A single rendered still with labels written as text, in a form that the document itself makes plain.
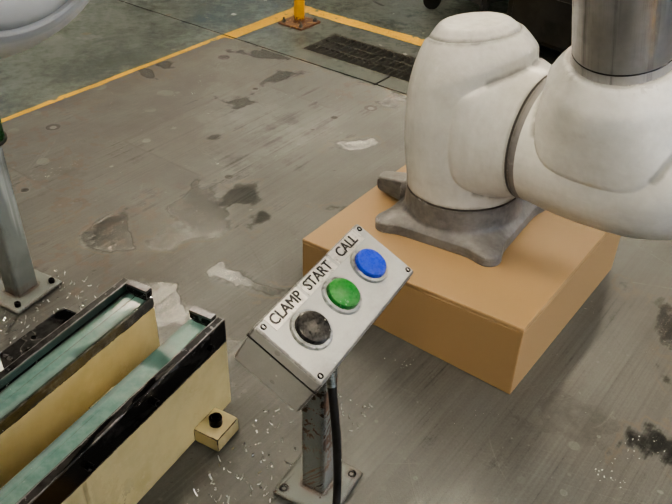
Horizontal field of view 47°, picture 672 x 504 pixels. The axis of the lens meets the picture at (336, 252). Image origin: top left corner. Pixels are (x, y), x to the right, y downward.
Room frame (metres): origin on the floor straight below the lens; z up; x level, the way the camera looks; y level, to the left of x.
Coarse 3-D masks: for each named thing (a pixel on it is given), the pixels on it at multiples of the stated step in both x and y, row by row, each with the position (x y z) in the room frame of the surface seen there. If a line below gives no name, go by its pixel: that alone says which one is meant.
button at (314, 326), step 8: (304, 312) 0.47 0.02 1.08; (312, 312) 0.47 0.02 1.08; (296, 320) 0.46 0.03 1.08; (304, 320) 0.46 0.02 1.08; (312, 320) 0.46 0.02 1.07; (320, 320) 0.46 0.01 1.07; (296, 328) 0.45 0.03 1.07; (304, 328) 0.45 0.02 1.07; (312, 328) 0.45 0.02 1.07; (320, 328) 0.46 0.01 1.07; (328, 328) 0.46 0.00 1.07; (304, 336) 0.45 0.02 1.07; (312, 336) 0.45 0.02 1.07; (320, 336) 0.45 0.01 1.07; (328, 336) 0.45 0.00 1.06; (320, 344) 0.45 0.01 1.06
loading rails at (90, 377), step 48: (144, 288) 0.67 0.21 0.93; (48, 336) 0.59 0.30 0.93; (96, 336) 0.61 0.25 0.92; (144, 336) 0.66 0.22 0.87; (192, 336) 0.61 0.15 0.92; (0, 384) 0.53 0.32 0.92; (48, 384) 0.54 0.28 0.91; (96, 384) 0.59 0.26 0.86; (144, 384) 0.53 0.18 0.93; (192, 384) 0.57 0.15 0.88; (0, 432) 0.48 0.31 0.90; (48, 432) 0.52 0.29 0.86; (96, 432) 0.47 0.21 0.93; (144, 432) 0.51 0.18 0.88; (192, 432) 0.57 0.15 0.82; (0, 480) 0.47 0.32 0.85; (48, 480) 0.41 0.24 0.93; (96, 480) 0.45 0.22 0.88; (144, 480) 0.50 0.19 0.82
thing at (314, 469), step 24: (336, 384) 0.52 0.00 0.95; (312, 408) 0.50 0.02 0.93; (336, 408) 0.48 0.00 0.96; (312, 432) 0.50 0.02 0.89; (336, 432) 0.47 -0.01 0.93; (312, 456) 0.50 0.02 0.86; (336, 456) 0.47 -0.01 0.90; (288, 480) 0.51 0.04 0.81; (312, 480) 0.50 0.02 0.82; (336, 480) 0.46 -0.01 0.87
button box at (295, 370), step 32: (352, 256) 0.55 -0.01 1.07; (384, 256) 0.57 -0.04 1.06; (320, 288) 0.50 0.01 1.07; (384, 288) 0.53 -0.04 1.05; (288, 320) 0.46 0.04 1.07; (352, 320) 0.48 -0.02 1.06; (256, 352) 0.44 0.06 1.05; (288, 352) 0.43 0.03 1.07; (320, 352) 0.44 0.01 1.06; (288, 384) 0.43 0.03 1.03; (320, 384) 0.42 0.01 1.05
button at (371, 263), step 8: (360, 256) 0.55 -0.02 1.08; (368, 256) 0.55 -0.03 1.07; (376, 256) 0.55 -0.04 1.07; (360, 264) 0.54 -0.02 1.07; (368, 264) 0.54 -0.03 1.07; (376, 264) 0.54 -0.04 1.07; (384, 264) 0.55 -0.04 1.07; (368, 272) 0.53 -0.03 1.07; (376, 272) 0.54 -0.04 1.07; (384, 272) 0.54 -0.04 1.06
